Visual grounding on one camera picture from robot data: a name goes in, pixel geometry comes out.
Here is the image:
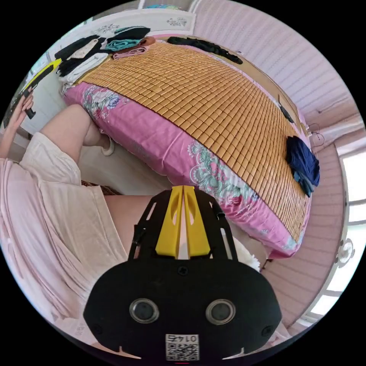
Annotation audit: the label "dark blue garment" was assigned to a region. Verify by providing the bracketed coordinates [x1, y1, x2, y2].
[286, 136, 321, 198]

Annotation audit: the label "window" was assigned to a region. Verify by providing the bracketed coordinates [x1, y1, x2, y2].
[310, 144, 366, 325]

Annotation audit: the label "pile of clothes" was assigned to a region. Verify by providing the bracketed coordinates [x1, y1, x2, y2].
[54, 26, 157, 85]

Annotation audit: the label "person's body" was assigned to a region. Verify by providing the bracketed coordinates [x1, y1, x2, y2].
[0, 103, 290, 347]

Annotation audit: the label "bed with woven mat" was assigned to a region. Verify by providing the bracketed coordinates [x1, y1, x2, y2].
[61, 35, 323, 260]

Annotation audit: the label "person's left hand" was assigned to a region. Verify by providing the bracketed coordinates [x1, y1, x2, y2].
[2, 92, 35, 135]

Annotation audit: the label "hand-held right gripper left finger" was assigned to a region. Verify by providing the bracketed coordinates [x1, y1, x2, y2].
[155, 185, 184, 257]

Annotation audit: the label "black long pants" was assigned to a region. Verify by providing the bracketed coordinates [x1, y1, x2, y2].
[167, 35, 244, 65]

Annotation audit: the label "person's left forearm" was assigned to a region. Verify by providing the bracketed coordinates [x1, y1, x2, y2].
[0, 124, 19, 161]

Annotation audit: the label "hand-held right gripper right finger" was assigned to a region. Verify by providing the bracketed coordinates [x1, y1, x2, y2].
[183, 185, 211, 257]

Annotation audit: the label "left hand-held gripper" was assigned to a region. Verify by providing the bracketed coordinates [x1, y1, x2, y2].
[8, 58, 62, 119]

